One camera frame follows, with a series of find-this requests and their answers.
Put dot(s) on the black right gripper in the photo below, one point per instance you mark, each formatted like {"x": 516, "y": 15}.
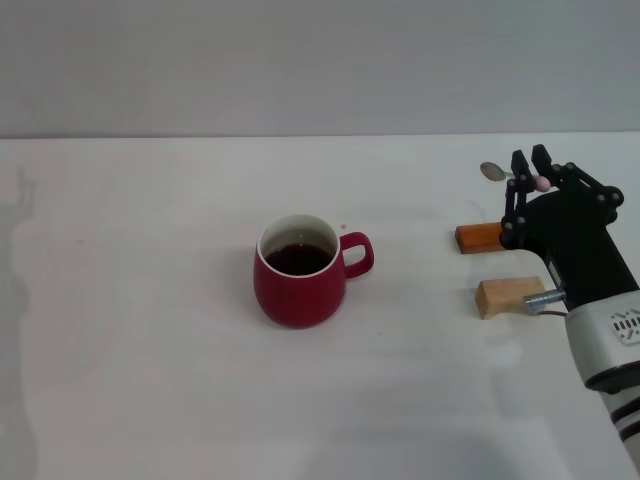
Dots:
{"x": 570, "y": 240}

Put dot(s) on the red ceramic cup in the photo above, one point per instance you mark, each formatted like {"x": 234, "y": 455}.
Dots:
{"x": 300, "y": 300}

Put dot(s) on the dark orange wooden block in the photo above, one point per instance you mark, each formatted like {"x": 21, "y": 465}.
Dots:
{"x": 475, "y": 239}

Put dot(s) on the light wooden block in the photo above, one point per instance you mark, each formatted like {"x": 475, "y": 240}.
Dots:
{"x": 500, "y": 297}

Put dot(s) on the dark coffee liquid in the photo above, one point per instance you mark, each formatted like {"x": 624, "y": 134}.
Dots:
{"x": 300, "y": 260}

